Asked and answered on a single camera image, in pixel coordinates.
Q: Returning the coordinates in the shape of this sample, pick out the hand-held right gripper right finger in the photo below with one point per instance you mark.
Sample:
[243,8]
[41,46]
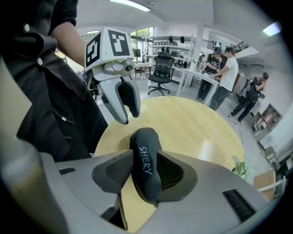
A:
[206,194]

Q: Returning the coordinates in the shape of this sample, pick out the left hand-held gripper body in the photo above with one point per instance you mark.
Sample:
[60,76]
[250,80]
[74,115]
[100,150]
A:
[114,45]

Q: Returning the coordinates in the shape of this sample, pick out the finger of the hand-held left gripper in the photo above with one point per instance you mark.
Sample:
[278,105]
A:
[131,98]
[112,98]

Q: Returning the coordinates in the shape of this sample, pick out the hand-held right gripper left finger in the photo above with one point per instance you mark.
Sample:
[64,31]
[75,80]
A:
[87,178]

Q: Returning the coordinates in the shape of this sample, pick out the black glasses case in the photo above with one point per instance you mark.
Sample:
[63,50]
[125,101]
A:
[146,155]

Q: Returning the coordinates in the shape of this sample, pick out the person's left forearm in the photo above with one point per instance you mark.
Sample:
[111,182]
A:
[68,41]

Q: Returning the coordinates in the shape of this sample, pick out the person's left hand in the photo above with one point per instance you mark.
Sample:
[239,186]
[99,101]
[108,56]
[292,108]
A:
[92,84]

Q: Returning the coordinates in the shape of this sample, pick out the ceiling light panel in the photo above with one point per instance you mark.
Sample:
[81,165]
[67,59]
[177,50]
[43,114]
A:
[272,28]
[130,4]
[90,33]

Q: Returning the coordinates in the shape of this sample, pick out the black office chair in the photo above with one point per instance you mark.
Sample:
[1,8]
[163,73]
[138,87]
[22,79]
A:
[162,68]

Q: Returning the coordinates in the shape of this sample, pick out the small potted plant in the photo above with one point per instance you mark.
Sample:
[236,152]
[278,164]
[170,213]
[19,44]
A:
[240,168]

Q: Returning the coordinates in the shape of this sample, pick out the person's black pants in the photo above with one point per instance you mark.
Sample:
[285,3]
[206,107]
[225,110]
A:
[57,137]

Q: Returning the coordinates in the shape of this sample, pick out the white metal shelf rack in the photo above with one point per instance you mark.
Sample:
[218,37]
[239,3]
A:
[169,45]

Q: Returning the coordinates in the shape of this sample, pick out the cardboard box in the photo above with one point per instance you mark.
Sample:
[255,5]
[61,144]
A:
[263,185]

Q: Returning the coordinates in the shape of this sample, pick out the round wooden table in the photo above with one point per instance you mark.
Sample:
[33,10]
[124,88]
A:
[183,128]

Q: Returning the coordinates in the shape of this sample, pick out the white table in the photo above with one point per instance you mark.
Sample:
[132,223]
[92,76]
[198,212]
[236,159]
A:
[194,74]

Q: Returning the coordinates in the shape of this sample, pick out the white desk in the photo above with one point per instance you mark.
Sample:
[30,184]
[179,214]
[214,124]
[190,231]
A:
[280,185]

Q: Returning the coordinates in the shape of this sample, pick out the grey storage crate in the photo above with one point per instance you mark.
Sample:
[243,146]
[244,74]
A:
[270,155]

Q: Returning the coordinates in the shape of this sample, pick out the person's black shirt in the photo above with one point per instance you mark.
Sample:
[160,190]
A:
[23,52]

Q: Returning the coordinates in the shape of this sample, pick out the grey cubby shelf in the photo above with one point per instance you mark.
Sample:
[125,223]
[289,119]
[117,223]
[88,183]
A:
[267,118]

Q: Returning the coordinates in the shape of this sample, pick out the black staircase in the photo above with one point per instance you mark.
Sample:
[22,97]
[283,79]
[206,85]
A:
[229,45]

